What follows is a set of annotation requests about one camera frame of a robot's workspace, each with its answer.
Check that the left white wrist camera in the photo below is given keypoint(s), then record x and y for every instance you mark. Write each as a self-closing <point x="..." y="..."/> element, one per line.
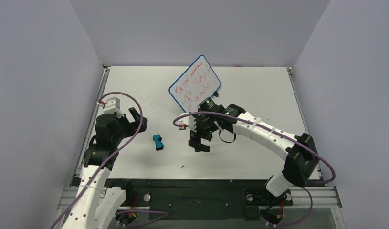
<point x="112" y="106"/>

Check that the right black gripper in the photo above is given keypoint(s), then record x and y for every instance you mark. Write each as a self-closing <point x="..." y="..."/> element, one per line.
<point x="200" y="135"/>

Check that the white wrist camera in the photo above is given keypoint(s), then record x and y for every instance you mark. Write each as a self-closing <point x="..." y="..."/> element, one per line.
<point x="112" y="106"/>
<point x="188" y="122"/>

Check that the blue whiteboard eraser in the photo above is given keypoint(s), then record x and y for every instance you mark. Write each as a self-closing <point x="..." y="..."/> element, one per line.
<point x="158" y="142"/>

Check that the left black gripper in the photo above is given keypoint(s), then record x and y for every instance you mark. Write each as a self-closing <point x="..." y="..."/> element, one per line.
<point x="132" y="126"/>

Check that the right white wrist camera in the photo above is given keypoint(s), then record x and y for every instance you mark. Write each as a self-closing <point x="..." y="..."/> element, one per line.
<point x="188" y="122"/>

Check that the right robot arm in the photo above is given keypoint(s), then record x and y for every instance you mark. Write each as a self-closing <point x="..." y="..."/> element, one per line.
<point x="297" y="151"/>

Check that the blue framed whiteboard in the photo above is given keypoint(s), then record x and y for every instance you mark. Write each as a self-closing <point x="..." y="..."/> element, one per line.
<point x="196" y="83"/>

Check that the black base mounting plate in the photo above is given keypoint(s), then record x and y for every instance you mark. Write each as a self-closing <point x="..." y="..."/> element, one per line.
<point x="201" y="199"/>

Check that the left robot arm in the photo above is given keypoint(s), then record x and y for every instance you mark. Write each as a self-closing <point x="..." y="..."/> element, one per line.
<point x="88" y="210"/>

